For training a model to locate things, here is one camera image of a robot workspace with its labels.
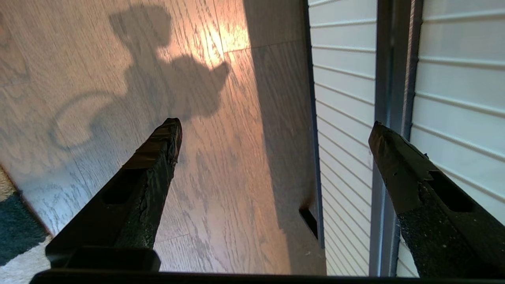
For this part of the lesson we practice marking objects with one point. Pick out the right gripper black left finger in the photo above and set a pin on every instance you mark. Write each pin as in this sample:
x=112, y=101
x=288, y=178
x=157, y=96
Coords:
x=156, y=189

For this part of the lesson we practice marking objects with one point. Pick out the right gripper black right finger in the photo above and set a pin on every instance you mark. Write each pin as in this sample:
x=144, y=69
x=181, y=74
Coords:
x=398, y=173

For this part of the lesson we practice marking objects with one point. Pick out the white fluted drawer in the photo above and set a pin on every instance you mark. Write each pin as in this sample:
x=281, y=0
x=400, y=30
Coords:
x=343, y=98

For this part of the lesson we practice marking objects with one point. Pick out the beige and dark rug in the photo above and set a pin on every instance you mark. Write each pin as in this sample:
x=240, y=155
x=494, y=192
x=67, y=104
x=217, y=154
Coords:
x=15, y=228

